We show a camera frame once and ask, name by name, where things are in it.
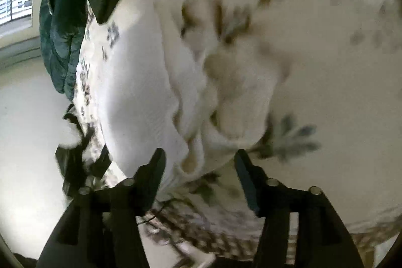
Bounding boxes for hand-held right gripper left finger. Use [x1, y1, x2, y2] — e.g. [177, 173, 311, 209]
[36, 148, 166, 268]

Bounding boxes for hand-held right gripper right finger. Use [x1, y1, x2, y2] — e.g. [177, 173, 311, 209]
[234, 149, 365, 268]

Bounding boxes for white knit sweater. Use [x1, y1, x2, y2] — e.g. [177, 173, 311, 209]
[97, 0, 278, 193]

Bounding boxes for black hanging clothes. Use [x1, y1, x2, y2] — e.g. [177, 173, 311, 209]
[55, 104, 113, 197]

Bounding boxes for floral bed sheet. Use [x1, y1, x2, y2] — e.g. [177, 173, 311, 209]
[72, 0, 402, 260]

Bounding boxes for dark green quilt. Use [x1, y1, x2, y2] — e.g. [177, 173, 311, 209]
[39, 0, 90, 102]

